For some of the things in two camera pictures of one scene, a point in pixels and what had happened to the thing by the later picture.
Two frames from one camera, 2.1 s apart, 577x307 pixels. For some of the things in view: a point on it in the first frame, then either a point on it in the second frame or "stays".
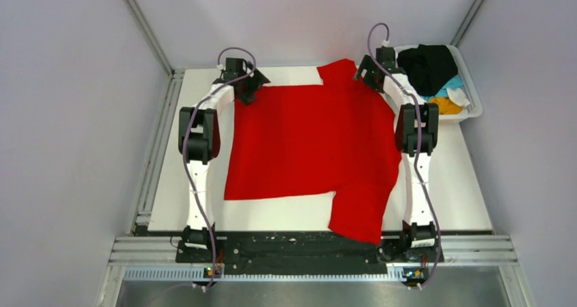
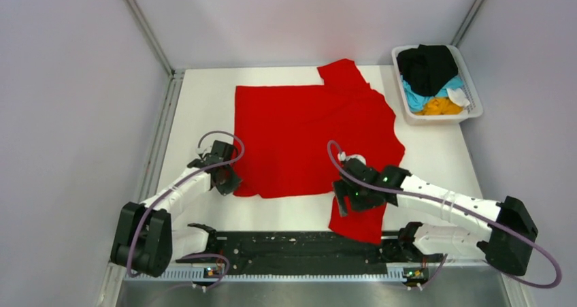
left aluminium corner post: [147, 30] stays
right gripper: [369, 65] to [342, 190]
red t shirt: [338, 137] stays
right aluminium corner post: [472, 12] stays
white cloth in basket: [458, 97] stays
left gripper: [255, 83] to [233, 183]
